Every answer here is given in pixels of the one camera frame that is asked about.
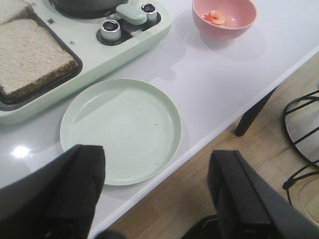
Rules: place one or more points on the right silver control knob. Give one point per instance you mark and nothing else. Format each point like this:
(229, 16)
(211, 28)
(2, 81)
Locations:
(150, 11)

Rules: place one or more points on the pink bowl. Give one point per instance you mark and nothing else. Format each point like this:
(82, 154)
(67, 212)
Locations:
(240, 16)

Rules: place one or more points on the pale curled shrimp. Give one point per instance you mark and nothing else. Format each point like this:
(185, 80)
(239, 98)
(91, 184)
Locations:
(219, 19)

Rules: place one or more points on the black round frying pan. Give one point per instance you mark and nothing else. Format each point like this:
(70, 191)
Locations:
(87, 9)

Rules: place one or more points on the black wire stool frame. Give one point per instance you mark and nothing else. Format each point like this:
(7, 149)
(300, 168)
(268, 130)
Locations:
(300, 120)

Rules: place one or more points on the black table leg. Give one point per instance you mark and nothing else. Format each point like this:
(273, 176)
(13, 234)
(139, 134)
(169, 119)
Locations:
(248, 118)

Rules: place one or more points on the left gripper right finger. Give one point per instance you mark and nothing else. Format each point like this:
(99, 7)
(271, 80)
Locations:
(247, 207)

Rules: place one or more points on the bread slice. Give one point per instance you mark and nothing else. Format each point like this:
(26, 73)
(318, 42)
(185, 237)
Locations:
(14, 9)
(30, 59)

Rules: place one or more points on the orange shrimp with tail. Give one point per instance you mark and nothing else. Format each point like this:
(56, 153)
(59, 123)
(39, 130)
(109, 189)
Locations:
(209, 17)

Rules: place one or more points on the mint green round plate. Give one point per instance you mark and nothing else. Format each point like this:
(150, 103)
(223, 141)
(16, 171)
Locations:
(137, 124)

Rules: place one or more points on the silver control knob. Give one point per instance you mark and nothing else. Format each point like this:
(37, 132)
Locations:
(150, 11)
(110, 30)

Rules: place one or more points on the mint green breakfast maker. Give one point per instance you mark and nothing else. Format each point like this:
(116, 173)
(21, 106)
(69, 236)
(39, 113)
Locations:
(95, 56)

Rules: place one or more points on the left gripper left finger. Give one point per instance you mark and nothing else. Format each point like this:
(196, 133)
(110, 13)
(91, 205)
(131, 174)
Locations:
(57, 201)

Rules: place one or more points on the left silver control knob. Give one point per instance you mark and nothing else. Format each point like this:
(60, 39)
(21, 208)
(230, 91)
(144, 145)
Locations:
(110, 30)

